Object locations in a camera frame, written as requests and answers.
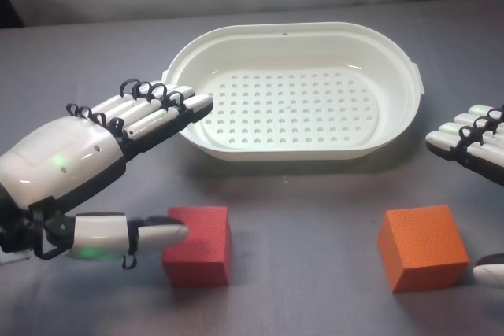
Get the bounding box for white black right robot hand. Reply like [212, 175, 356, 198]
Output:
[426, 102, 504, 286]

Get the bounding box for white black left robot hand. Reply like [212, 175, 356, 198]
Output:
[0, 79, 215, 271]

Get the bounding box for orange cube block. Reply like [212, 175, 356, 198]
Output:
[377, 204, 471, 294]

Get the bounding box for red cube block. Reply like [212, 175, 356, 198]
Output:
[161, 205, 232, 288]

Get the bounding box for white perforated oval basket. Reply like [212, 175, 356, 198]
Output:
[161, 24, 425, 163]

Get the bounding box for grey table cloth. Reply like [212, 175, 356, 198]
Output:
[0, 0, 504, 336]

